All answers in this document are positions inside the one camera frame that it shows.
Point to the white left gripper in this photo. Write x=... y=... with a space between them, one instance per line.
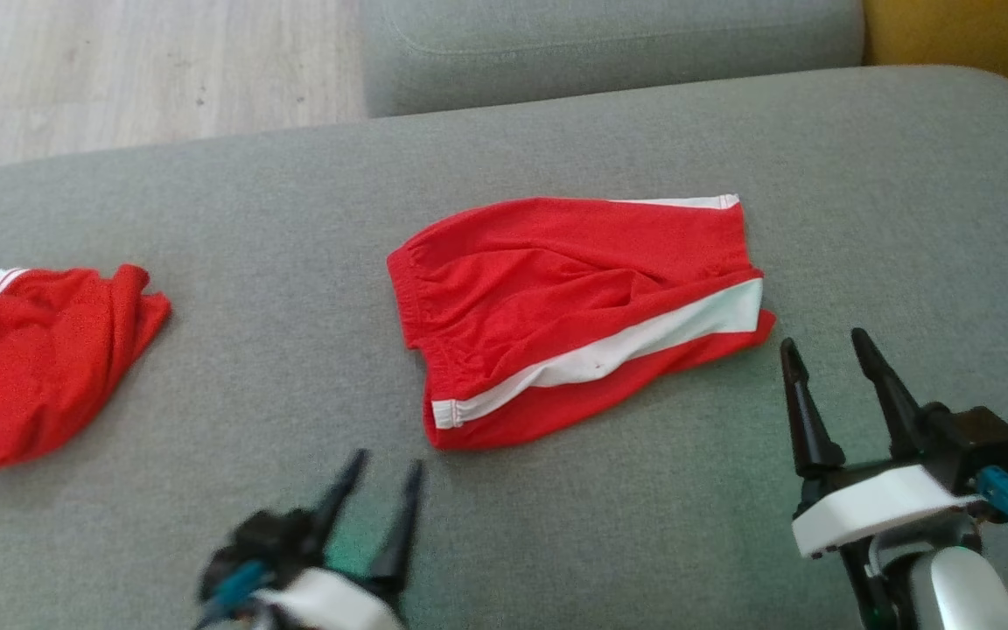
x=329 y=604

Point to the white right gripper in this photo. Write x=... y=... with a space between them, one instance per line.
x=871 y=503

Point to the red shorts with white stripe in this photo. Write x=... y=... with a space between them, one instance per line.
x=521 y=289

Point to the red shirt with white sleeves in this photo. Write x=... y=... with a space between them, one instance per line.
x=31 y=367

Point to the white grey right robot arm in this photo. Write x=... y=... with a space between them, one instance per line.
x=959 y=595

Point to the large grey sofa ottoman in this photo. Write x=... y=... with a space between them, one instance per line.
x=250 y=262

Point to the yellow sofa back cushion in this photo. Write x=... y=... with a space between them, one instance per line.
x=968 y=35

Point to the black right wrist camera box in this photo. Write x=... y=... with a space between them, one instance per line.
x=976 y=442

